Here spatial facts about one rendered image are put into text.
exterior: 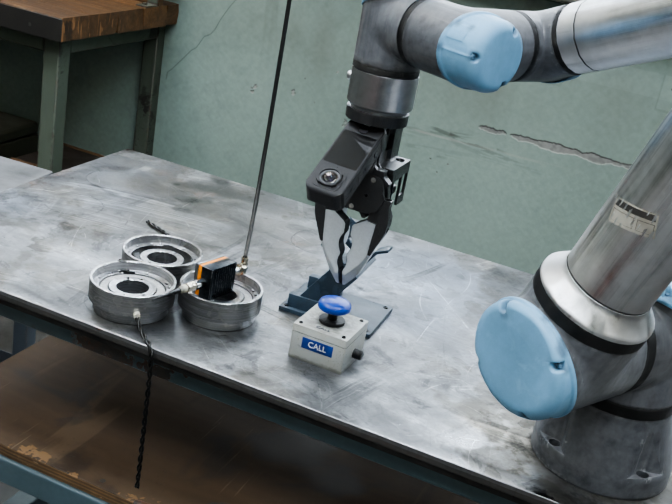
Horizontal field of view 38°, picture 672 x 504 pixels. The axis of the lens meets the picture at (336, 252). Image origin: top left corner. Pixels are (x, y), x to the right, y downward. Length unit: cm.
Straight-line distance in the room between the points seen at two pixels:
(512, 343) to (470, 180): 190
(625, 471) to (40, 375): 90
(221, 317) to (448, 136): 167
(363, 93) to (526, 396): 38
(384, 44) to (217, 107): 203
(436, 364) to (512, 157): 157
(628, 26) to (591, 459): 44
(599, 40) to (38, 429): 91
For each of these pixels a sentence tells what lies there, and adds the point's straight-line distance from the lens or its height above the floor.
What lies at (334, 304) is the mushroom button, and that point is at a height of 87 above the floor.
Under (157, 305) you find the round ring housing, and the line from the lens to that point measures 120.
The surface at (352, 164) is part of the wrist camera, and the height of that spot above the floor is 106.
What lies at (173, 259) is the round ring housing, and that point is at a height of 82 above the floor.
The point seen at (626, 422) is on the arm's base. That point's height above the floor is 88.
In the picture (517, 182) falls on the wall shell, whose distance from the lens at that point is 276.
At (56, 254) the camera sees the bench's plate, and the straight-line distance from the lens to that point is 139.
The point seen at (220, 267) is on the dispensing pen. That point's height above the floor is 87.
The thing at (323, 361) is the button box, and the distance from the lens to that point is 117.
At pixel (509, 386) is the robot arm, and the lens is 93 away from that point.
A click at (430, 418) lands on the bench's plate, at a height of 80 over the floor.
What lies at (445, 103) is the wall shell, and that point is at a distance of 278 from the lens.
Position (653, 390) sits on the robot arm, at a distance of 105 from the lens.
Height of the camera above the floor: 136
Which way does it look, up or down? 22 degrees down
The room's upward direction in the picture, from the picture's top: 11 degrees clockwise
